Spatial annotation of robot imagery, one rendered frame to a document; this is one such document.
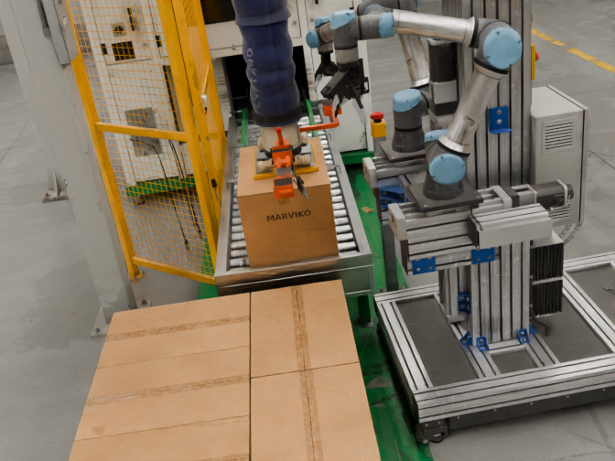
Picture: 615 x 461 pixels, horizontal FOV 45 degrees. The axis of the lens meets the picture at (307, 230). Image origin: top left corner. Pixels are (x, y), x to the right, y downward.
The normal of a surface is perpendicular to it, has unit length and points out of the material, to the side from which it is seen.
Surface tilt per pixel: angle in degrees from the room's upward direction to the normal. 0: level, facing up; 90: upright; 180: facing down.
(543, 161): 90
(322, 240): 90
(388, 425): 0
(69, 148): 90
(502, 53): 83
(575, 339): 0
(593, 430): 0
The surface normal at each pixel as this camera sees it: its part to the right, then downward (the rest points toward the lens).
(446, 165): -0.10, 0.56
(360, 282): 0.07, 0.44
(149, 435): -0.13, -0.88
